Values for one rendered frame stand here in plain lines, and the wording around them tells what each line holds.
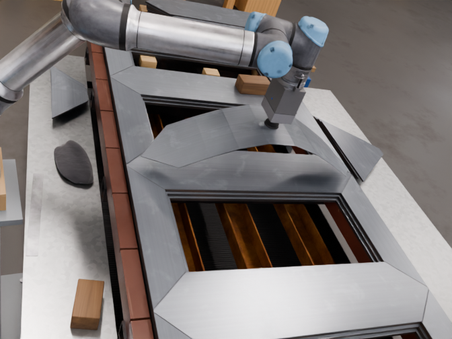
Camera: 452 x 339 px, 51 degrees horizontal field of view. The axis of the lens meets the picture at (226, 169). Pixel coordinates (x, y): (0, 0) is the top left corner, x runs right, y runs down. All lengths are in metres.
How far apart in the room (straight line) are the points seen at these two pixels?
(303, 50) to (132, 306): 0.70
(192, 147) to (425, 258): 0.83
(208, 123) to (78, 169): 0.42
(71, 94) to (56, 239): 0.62
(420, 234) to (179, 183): 0.85
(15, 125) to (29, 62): 1.53
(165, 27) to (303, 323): 0.70
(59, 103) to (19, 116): 1.15
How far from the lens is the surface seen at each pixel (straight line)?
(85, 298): 1.13
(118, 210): 1.18
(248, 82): 1.74
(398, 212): 1.73
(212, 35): 1.02
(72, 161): 1.47
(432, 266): 1.62
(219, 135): 1.26
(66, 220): 1.34
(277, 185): 1.39
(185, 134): 1.28
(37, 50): 1.23
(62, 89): 1.76
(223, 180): 1.33
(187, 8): 2.32
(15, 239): 2.19
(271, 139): 1.25
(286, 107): 1.24
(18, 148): 2.61
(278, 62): 1.01
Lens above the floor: 1.67
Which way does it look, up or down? 37 degrees down
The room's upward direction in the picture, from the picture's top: 21 degrees clockwise
